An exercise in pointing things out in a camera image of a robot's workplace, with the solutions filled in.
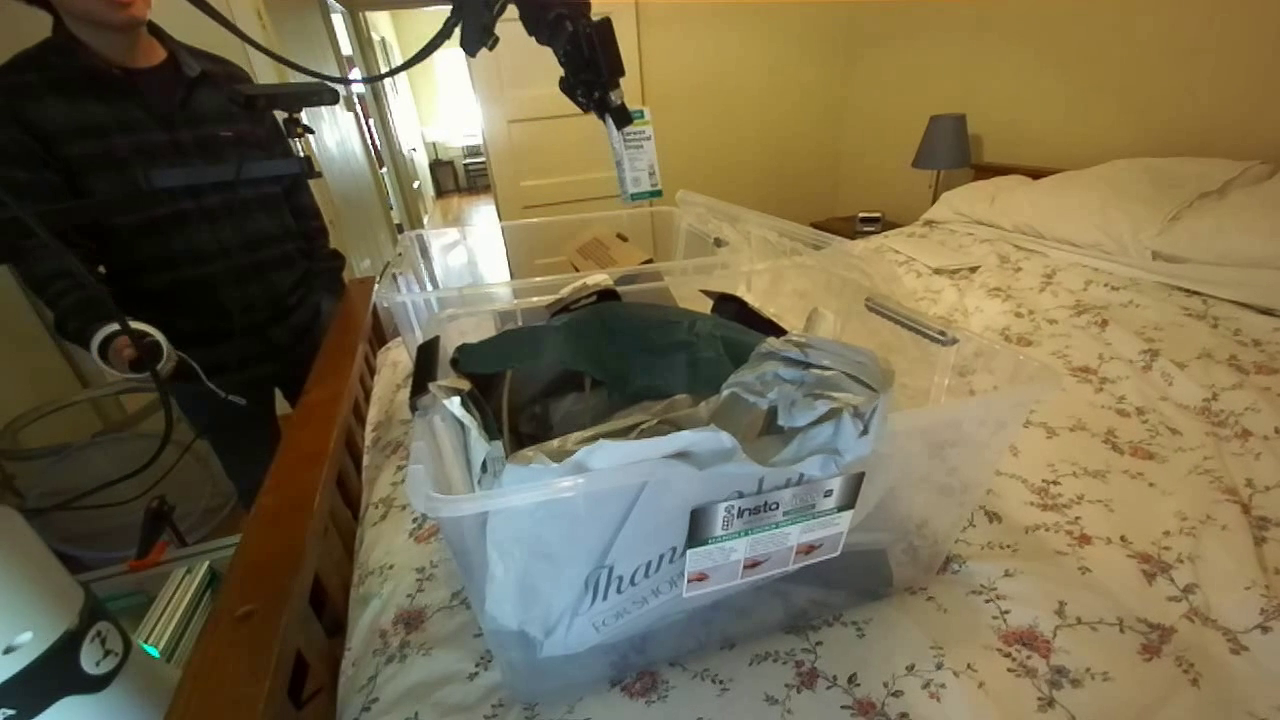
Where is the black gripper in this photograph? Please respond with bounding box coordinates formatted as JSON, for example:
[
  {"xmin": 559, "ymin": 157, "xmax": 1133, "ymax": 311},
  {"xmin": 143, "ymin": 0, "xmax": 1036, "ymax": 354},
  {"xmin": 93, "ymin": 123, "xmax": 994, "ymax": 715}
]
[{"xmin": 515, "ymin": 0, "xmax": 639, "ymax": 133}]

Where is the white VR controller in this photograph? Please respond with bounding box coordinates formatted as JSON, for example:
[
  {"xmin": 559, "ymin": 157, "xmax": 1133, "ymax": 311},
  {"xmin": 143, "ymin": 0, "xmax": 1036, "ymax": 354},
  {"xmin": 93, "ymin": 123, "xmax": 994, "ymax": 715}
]
[{"xmin": 85, "ymin": 315, "xmax": 181, "ymax": 387}]

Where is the clear plastic storage bin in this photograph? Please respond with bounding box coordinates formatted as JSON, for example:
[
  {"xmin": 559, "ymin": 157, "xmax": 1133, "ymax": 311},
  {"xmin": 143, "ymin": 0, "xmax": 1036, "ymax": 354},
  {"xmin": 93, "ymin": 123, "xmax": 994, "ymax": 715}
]
[
  {"xmin": 371, "ymin": 188, "xmax": 835, "ymax": 354},
  {"xmin": 406, "ymin": 253, "xmax": 1036, "ymax": 705}
]

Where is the person's right hand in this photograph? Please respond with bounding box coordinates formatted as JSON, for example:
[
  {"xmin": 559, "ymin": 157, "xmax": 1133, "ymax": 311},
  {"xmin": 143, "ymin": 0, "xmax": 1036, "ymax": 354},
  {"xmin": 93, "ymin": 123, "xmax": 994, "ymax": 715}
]
[{"xmin": 99, "ymin": 332, "xmax": 150, "ymax": 378}]

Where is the cream panelled door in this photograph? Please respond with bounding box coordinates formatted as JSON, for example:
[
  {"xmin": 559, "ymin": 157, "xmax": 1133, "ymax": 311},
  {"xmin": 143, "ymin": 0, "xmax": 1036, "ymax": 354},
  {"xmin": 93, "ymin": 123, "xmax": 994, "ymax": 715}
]
[{"xmin": 456, "ymin": 0, "xmax": 651, "ymax": 219}]

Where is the dark green cloth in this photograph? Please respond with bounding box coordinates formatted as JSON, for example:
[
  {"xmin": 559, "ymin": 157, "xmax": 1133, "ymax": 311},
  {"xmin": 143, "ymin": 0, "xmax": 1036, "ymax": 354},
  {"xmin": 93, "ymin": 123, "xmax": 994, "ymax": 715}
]
[{"xmin": 447, "ymin": 292, "xmax": 772, "ymax": 406}]

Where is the dark wooden nightstand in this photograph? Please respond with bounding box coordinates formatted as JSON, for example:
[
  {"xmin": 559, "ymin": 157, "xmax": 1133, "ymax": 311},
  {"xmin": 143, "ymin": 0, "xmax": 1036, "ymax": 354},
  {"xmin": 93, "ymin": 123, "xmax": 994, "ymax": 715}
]
[{"xmin": 807, "ymin": 205, "xmax": 923, "ymax": 246}]

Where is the thin black upright item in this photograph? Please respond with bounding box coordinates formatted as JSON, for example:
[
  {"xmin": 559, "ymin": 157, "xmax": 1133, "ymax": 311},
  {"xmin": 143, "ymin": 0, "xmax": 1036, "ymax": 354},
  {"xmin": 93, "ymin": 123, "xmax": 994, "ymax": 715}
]
[{"xmin": 410, "ymin": 332, "xmax": 443, "ymax": 408}]

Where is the grey table lamp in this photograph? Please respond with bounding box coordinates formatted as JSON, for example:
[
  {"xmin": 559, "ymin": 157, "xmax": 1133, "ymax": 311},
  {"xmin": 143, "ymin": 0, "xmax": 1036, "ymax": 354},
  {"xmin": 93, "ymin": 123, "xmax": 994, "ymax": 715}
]
[{"xmin": 909, "ymin": 112, "xmax": 975, "ymax": 205}]

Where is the silver foil pouch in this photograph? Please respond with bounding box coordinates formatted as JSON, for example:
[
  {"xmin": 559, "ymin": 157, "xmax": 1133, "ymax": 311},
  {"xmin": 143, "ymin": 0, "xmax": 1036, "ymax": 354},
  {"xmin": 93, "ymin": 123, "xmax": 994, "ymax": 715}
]
[{"xmin": 421, "ymin": 378, "xmax": 512, "ymax": 491}]

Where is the grey plastic mailer bag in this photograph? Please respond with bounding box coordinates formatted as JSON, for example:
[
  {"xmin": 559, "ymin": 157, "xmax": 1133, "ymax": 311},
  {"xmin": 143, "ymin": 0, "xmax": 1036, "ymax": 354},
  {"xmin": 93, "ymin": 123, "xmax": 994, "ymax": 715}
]
[{"xmin": 712, "ymin": 332, "xmax": 898, "ymax": 469}]

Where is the dark wooden headboard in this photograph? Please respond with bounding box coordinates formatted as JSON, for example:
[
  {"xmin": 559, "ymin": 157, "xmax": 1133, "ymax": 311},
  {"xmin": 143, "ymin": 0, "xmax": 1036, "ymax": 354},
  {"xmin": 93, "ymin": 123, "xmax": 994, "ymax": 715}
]
[{"xmin": 968, "ymin": 161, "xmax": 1063, "ymax": 183}]

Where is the person in dark jacket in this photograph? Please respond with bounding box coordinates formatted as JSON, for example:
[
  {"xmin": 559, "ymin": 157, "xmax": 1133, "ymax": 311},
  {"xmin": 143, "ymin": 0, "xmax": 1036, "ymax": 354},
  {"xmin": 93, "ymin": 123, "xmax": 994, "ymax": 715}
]
[{"xmin": 0, "ymin": 0, "xmax": 351, "ymax": 517}]

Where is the white mailer bag with script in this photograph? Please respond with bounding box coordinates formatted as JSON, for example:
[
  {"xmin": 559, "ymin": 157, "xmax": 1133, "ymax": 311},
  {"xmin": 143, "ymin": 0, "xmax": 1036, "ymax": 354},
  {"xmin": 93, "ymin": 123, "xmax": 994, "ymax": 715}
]
[{"xmin": 476, "ymin": 432, "xmax": 752, "ymax": 663}]

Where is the white pillow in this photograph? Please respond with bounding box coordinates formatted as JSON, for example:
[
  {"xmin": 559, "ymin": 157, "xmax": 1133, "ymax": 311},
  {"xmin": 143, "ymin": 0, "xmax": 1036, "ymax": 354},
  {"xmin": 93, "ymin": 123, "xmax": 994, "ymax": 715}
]
[
  {"xmin": 921, "ymin": 157, "xmax": 1263, "ymax": 258},
  {"xmin": 1154, "ymin": 164, "xmax": 1280, "ymax": 275}
]

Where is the wooden bed footboard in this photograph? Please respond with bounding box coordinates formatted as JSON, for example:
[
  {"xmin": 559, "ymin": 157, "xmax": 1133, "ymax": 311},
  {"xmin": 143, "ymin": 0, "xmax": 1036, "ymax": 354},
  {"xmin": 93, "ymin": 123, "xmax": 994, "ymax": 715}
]
[{"xmin": 166, "ymin": 275, "xmax": 384, "ymax": 720}]

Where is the red clamp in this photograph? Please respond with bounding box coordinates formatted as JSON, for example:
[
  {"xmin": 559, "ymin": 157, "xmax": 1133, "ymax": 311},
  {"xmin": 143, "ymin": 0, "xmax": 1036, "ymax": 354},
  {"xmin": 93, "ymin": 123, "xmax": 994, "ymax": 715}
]
[{"xmin": 133, "ymin": 491, "xmax": 186, "ymax": 564}]

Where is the silver block with green light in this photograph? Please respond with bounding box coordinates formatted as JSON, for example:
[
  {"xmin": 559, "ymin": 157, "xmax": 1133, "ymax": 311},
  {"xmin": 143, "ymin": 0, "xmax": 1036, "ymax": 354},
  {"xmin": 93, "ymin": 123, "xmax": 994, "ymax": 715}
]
[{"xmin": 133, "ymin": 557, "xmax": 215, "ymax": 668}]

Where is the white device with black dial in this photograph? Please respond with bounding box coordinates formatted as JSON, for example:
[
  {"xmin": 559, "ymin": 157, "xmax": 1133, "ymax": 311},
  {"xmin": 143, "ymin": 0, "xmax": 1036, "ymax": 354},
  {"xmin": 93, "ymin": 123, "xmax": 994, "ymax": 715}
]
[{"xmin": 0, "ymin": 506, "xmax": 135, "ymax": 720}]

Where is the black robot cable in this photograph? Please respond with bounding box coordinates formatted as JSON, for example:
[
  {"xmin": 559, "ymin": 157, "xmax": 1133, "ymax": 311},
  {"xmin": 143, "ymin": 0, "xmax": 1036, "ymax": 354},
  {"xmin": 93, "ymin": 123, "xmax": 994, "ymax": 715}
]
[{"xmin": 186, "ymin": 0, "xmax": 515, "ymax": 87}]

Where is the black camera on stand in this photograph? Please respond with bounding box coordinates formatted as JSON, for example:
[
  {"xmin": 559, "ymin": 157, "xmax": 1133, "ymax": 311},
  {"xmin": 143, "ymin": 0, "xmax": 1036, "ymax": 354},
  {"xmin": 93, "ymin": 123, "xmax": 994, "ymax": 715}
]
[{"xmin": 251, "ymin": 79, "xmax": 347, "ymax": 142}]

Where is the grey cable loop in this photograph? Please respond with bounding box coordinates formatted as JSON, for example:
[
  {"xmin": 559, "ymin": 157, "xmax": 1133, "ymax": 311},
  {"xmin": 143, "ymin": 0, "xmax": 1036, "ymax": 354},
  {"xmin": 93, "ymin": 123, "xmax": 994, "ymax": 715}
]
[{"xmin": 0, "ymin": 374, "xmax": 186, "ymax": 523}]

